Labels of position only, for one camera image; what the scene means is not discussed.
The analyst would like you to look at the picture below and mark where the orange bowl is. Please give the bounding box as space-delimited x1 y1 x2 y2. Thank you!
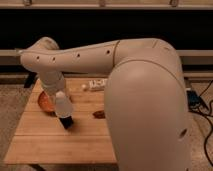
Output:
37 91 54 113

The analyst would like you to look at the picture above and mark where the black eraser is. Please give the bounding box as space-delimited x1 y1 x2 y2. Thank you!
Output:
60 116 74 129

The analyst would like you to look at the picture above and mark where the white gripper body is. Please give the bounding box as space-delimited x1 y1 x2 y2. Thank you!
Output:
39 71 66 96

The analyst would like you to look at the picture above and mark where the black cable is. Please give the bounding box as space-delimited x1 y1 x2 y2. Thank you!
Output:
189 79 213 159

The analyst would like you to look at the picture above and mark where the small brown object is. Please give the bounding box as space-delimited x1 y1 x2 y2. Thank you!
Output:
93 110 105 119

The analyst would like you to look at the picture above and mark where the white ceramic cup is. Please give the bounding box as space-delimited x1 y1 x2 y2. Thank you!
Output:
54 91 73 118

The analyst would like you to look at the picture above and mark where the wooden table board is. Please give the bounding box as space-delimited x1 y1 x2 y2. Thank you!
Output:
4 78 116 164

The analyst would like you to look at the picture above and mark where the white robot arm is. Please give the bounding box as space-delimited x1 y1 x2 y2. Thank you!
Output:
20 37 191 171

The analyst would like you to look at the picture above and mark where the white toy block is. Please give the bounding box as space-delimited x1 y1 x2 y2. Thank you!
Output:
89 79 107 91

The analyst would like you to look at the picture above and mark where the blue power adapter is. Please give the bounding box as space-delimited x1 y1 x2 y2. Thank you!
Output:
187 90 200 107

